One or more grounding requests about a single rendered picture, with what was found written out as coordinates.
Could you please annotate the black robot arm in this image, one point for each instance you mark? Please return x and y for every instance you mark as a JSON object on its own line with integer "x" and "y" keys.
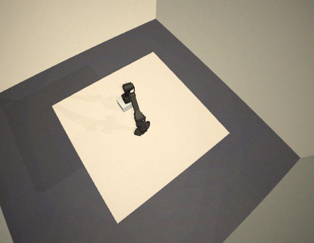
{"x": 128, "y": 97}

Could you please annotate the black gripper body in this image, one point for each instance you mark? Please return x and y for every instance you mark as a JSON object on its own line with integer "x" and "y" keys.
{"x": 137, "y": 132}

